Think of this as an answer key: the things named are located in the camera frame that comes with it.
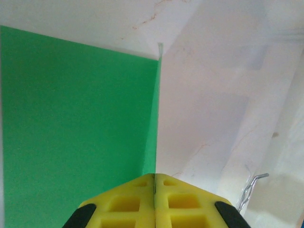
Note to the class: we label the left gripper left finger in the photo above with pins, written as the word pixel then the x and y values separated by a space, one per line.
pixel 123 204

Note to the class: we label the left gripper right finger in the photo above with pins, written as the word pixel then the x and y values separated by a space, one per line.
pixel 190 204

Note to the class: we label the green paper sheet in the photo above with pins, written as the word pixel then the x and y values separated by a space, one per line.
pixel 71 118

